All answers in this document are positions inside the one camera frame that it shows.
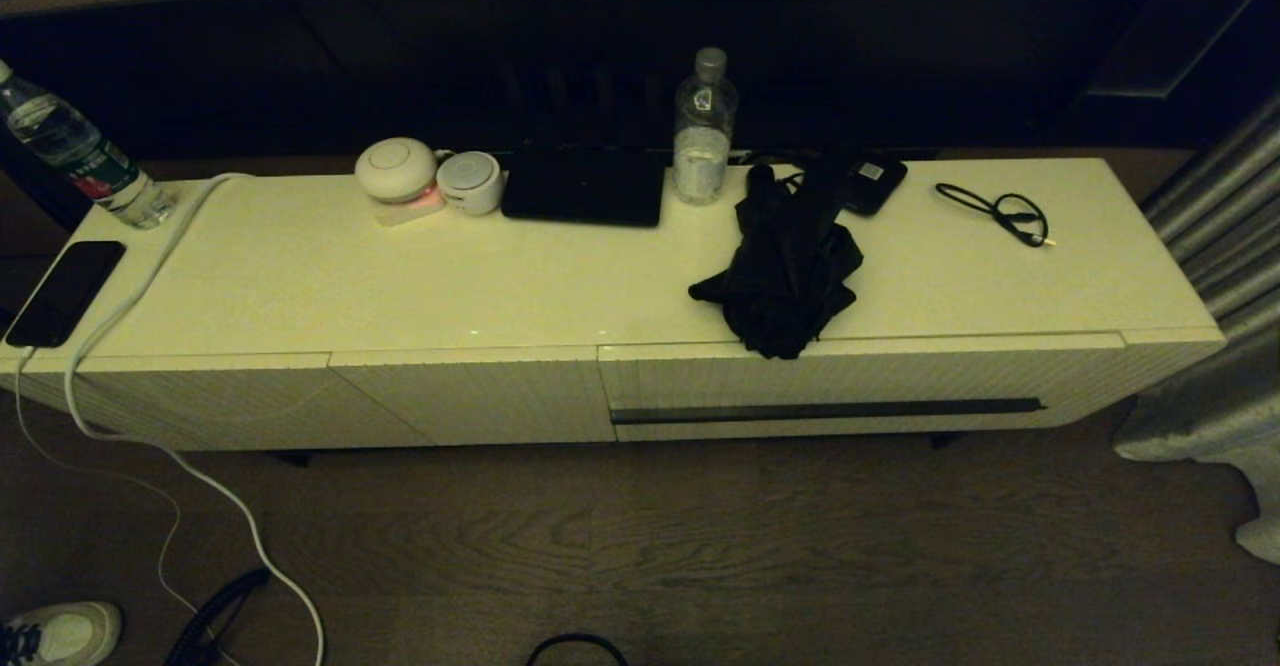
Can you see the black smartphone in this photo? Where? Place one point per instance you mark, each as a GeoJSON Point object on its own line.
{"type": "Point", "coordinates": [65, 291]}

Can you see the white sneaker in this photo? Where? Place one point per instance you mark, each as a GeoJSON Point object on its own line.
{"type": "Point", "coordinates": [60, 634]}

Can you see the dark grey door frame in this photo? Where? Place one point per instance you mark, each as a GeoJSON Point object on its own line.
{"type": "Point", "coordinates": [1150, 82]}

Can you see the black flat tablet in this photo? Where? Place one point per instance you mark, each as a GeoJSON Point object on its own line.
{"type": "Point", "coordinates": [585, 186]}

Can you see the white cabinet drawer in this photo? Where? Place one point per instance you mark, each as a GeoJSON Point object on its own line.
{"type": "Point", "coordinates": [800, 376]}

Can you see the white low cabinet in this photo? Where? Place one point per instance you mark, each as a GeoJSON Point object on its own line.
{"type": "Point", "coordinates": [400, 276]}

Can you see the white dome-shaped device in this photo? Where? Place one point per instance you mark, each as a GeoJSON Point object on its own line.
{"type": "Point", "coordinates": [395, 168]}

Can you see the small white round speaker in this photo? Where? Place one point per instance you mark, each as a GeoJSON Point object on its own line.
{"type": "Point", "coordinates": [468, 184]}

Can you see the black umbrella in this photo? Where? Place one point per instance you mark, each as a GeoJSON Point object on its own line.
{"type": "Point", "coordinates": [790, 266]}

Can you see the water bottle with green label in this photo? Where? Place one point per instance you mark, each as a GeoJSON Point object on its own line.
{"type": "Point", "coordinates": [70, 146]}

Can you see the clear bottle with grey cap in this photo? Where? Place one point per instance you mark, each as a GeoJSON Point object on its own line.
{"type": "Point", "coordinates": [703, 156]}

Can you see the small black labelled device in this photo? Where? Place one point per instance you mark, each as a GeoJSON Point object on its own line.
{"type": "Point", "coordinates": [878, 183]}

